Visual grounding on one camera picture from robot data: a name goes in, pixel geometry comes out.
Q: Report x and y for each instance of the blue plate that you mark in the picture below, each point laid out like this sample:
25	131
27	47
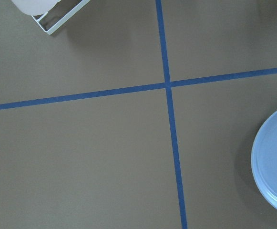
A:
264	160

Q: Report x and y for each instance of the translucent white cup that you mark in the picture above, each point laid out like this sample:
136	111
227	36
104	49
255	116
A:
34	7

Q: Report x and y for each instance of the white wire cup rack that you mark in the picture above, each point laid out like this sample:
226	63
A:
52	20

